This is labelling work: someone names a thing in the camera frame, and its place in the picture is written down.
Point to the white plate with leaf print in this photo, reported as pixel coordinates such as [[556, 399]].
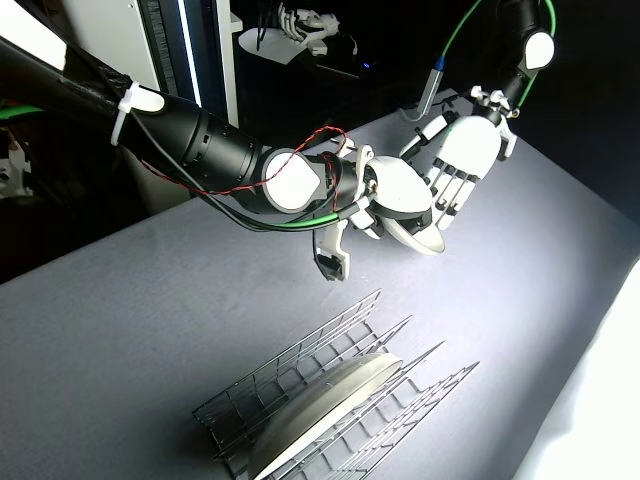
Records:
[[325, 400], [432, 242]]

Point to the spare white skeletal hand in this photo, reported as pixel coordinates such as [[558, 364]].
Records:
[[310, 22]]

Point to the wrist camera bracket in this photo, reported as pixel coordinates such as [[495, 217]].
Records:
[[332, 245], [507, 142]]

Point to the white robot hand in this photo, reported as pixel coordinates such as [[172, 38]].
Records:
[[400, 190], [472, 145]]

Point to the white stand under spare hand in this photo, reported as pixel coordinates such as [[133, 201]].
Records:
[[272, 45]]

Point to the black device with blue light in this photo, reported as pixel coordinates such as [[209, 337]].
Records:
[[367, 65]]

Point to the white cabinet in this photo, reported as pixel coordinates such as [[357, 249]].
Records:
[[110, 35]]

